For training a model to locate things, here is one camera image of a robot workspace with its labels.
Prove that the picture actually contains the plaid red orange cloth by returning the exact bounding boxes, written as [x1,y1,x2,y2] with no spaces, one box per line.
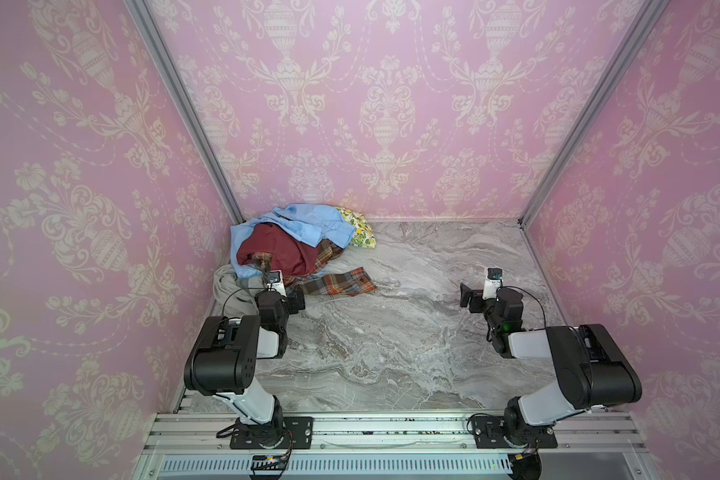
[256,240,377,296]

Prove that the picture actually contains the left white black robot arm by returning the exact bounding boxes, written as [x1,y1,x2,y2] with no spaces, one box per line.
[183,289,314,450]

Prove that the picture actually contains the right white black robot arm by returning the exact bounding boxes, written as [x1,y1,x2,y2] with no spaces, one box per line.
[460,284,642,453]

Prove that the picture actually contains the maroon cloth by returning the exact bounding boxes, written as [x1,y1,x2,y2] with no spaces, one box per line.
[234,223,319,277]

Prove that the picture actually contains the grey beige cloth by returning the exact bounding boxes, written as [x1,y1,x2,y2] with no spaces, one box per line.
[213,264,264,318]

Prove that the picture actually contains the yellow floral cloth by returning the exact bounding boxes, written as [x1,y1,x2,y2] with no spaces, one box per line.
[337,207,377,249]

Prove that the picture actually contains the light blue shirt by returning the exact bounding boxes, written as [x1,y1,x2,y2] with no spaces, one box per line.
[230,203,356,278]

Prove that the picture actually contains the black round connector right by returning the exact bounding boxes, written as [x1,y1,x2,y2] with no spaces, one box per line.
[509,453,542,480]

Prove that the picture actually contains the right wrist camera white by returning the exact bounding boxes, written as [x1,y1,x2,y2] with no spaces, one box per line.
[482,267,503,300]

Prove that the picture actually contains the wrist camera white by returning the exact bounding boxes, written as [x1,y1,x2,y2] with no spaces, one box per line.
[263,270,287,297]
[482,267,503,300]

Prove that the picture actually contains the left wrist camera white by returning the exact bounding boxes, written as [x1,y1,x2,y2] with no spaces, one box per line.
[263,270,287,297]

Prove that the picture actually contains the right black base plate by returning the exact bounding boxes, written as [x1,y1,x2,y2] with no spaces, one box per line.
[466,413,558,451]

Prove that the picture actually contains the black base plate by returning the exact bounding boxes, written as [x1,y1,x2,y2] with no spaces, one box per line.
[229,416,314,450]
[466,413,558,451]

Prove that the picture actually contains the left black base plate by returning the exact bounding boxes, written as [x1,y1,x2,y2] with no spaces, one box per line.
[229,416,314,450]

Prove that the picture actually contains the small electronics board with wires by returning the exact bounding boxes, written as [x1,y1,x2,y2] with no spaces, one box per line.
[249,454,291,480]

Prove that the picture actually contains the aluminium front rail frame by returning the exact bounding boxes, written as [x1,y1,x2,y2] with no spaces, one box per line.
[133,410,662,479]

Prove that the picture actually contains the white vented cable duct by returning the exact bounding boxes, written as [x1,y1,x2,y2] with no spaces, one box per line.
[151,452,511,479]

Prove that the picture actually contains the left corner aluminium post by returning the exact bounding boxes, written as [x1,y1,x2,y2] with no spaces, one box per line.
[124,0,245,224]

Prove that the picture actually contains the corner aluminium post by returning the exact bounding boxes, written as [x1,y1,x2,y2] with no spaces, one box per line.
[124,0,245,224]
[518,0,669,232]

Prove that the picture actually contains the right corner aluminium post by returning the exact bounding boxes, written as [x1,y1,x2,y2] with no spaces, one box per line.
[518,0,669,232]

